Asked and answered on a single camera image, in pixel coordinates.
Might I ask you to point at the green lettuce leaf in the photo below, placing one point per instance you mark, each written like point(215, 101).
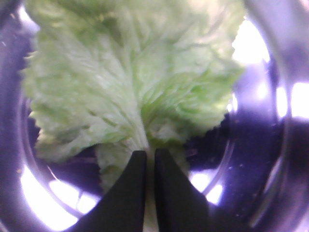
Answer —
point(126, 75)

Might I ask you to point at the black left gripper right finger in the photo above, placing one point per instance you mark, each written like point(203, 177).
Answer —
point(180, 206)

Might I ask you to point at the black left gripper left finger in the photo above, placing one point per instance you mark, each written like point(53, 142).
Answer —
point(122, 208)

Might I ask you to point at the green electric cooking pot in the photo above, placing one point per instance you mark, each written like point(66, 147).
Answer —
point(253, 165)

